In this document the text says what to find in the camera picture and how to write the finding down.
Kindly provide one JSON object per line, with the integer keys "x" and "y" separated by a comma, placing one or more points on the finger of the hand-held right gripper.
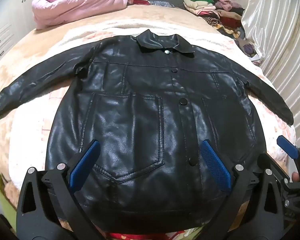
{"x": 286, "y": 145}
{"x": 267, "y": 162}

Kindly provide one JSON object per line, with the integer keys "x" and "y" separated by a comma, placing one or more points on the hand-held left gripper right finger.
{"x": 215, "y": 165}

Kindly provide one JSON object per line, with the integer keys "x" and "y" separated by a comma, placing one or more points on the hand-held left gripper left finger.
{"x": 85, "y": 165}

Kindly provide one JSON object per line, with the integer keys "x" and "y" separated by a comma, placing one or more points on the black leather jacket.
{"x": 140, "y": 130}

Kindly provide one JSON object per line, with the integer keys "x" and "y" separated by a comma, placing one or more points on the clear bag of clothes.
{"x": 247, "y": 48}

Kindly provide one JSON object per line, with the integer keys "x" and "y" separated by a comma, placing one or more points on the pile of folded clothes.
{"x": 210, "y": 10}

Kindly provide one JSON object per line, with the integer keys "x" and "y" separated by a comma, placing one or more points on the person's right hand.
{"x": 295, "y": 177}

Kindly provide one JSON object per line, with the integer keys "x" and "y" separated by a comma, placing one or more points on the person's lime green garment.
{"x": 5, "y": 205}

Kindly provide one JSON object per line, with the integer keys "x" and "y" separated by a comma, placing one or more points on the white satin curtain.
{"x": 277, "y": 42}

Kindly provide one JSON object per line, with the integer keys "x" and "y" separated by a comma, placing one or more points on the beige bed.
{"x": 20, "y": 62}

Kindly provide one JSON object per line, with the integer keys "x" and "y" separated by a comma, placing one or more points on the white orange bear-print blanket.
{"x": 215, "y": 40}

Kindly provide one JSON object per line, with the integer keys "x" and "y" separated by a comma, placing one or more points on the pink quilt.
{"x": 77, "y": 2}

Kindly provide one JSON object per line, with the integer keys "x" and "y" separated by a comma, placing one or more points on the white wardrobe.
{"x": 7, "y": 17}

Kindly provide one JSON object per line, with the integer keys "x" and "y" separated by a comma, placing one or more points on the blue patterned cloth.
{"x": 162, "y": 3}

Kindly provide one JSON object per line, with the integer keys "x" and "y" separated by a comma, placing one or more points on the red cloth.
{"x": 140, "y": 0}

